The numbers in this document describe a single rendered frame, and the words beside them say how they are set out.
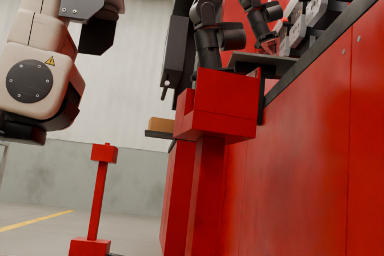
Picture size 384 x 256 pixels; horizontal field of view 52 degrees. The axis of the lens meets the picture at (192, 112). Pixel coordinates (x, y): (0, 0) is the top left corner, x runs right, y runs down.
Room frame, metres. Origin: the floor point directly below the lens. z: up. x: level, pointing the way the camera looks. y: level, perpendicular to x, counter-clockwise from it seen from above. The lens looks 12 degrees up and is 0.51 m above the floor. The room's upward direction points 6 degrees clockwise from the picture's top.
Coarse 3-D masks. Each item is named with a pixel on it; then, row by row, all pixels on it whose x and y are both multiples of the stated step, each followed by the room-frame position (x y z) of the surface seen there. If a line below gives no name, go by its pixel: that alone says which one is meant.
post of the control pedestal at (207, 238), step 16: (208, 144) 0.98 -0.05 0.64; (224, 144) 0.99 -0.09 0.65; (208, 160) 0.98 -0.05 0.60; (208, 176) 0.98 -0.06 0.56; (192, 192) 1.02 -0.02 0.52; (208, 192) 0.98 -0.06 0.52; (192, 208) 1.01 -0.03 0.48; (208, 208) 0.98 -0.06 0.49; (192, 224) 0.99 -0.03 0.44; (208, 224) 0.98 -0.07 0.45; (192, 240) 0.98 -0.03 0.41; (208, 240) 0.99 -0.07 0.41
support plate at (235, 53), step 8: (232, 56) 1.29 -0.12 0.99; (240, 56) 1.28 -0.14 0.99; (248, 56) 1.27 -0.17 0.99; (256, 56) 1.26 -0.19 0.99; (264, 56) 1.26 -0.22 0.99; (272, 56) 1.26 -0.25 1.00; (280, 56) 1.26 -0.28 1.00; (232, 64) 1.37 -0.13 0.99; (264, 64) 1.33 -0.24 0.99; (272, 64) 1.32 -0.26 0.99; (280, 64) 1.32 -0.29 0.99; (288, 64) 1.31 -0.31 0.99; (280, 72) 1.40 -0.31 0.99
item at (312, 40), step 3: (309, 36) 1.31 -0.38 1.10; (312, 36) 1.31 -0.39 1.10; (306, 39) 1.34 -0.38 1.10; (309, 39) 1.31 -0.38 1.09; (312, 39) 1.31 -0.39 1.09; (306, 42) 1.34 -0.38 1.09; (309, 42) 1.31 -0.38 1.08; (312, 42) 1.31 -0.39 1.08; (303, 45) 1.37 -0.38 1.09; (306, 45) 1.34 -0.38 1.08; (309, 45) 1.31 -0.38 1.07; (303, 48) 1.37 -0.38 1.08; (306, 48) 1.34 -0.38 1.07; (303, 51) 1.37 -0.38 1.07
